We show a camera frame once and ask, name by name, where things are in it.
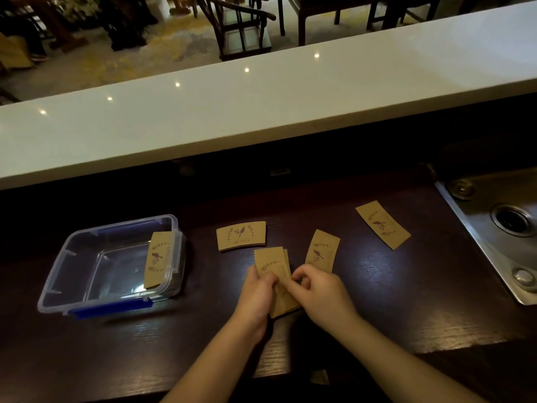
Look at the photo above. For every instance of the person's left hand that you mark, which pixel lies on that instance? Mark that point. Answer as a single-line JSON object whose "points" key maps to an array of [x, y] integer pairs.
{"points": [[251, 302]]}

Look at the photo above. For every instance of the person's right hand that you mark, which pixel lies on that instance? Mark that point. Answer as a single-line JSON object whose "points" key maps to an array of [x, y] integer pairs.
{"points": [[325, 300]]}

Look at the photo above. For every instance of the person's left thumb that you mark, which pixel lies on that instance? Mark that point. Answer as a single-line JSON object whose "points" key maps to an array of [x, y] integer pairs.
{"points": [[267, 279]]}

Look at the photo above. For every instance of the person's right thumb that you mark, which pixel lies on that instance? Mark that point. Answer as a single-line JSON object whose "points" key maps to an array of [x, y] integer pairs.
{"points": [[295, 289]]}

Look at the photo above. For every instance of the kraft paper cup sleeves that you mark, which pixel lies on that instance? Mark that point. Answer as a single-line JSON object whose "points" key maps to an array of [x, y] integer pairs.
{"points": [[272, 262]]}

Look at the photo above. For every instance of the person's right forearm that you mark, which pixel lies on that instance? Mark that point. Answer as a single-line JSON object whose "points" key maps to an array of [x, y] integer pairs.
{"points": [[398, 365]]}

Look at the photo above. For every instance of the person's left forearm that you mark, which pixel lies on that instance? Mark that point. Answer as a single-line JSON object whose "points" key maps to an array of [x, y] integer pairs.
{"points": [[214, 365]]}

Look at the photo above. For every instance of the kraft bird print cup sleeve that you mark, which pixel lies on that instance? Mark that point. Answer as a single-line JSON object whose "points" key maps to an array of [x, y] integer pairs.
{"points": [[157, 260], [382, 224], [322, 250], [241, 235]]}

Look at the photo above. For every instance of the small paper scrap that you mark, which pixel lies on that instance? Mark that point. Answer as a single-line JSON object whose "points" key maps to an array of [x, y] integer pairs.
{"points": [[319, 376]]}

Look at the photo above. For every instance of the clear plastic container blue clips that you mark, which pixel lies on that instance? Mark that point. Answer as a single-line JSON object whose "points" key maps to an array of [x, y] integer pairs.
{"points": [[105, 268]]}

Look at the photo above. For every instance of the white bar counter ledge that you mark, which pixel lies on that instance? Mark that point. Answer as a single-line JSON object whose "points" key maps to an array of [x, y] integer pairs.
{"points": [[268, 96]]}

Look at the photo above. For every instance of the round metal sink hole cover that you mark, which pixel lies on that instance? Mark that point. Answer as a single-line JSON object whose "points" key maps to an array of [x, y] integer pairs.
{"points": [[461, 189]]}

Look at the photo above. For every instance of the stainless steel sink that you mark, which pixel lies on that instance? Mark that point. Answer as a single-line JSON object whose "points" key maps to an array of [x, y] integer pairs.
{"points": [[482, 230]]}

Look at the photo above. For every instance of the small round metal sink knob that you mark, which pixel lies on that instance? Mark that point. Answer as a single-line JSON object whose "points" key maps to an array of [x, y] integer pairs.
{"points": [[524, 277]]}

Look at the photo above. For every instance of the round sink drain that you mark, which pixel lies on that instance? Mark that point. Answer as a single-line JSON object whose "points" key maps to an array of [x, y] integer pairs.
{"points": [[514, 219]]}

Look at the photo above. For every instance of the dark wooden armchair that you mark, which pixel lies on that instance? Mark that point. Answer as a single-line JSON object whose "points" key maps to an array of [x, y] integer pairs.
{"points": [[241, 31]]}

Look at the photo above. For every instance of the dark wooden table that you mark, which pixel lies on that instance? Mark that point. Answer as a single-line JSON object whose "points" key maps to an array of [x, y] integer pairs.
{"points": [[335, 8]]}

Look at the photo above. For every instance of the dark carved wooden furniture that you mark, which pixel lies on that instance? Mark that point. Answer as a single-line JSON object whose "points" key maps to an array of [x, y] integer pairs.
{"points": [[126, 20]]}

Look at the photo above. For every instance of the brown wooden table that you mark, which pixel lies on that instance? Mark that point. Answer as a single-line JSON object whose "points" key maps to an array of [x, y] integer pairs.
{"points": [[54, 25]]}

